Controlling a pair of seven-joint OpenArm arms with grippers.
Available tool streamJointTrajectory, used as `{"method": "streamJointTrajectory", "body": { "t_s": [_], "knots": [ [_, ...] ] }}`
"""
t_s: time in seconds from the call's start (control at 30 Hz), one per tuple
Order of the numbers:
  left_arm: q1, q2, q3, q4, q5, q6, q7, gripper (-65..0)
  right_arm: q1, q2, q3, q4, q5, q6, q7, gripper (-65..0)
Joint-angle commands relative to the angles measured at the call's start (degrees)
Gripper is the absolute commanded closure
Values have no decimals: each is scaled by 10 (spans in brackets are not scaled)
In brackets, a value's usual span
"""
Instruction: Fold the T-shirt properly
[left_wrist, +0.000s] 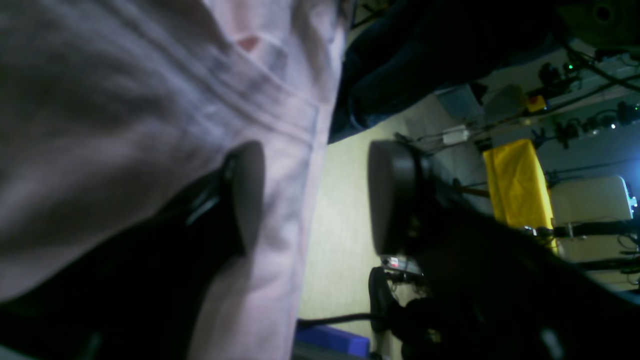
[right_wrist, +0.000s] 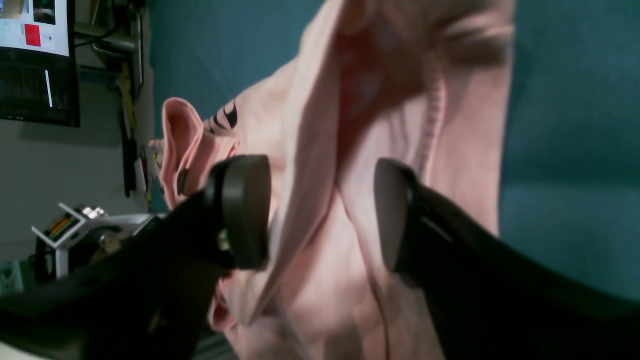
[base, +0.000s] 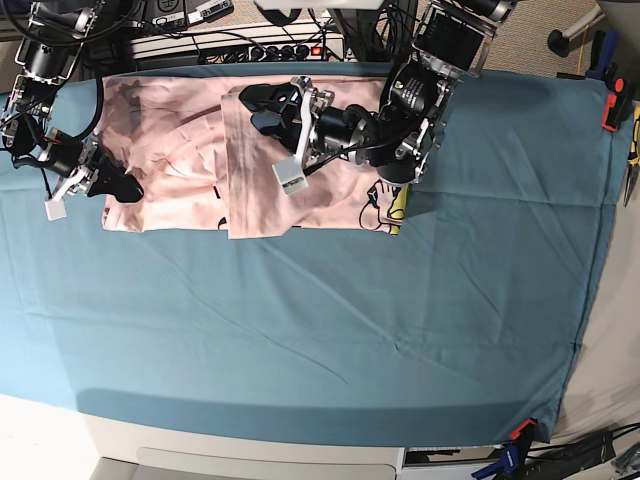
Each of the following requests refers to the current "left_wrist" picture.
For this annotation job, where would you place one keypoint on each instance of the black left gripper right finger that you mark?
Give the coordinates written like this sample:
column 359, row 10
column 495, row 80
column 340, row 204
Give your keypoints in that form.
column 495, row 292

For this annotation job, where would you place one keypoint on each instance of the beige office chair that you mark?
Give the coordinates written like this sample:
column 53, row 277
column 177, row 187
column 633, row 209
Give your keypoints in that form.
column 605, row 238

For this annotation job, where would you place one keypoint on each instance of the pink T-shirt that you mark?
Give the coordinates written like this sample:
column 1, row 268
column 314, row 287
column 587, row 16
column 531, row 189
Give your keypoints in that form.
column 110, row 108

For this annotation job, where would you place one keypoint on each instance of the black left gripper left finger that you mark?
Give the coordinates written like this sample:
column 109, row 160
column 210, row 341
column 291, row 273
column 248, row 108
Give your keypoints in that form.
column 137, row 295

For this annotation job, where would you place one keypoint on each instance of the yellow cloth background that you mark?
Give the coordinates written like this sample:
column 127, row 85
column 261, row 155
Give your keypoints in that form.
column 517, row 186

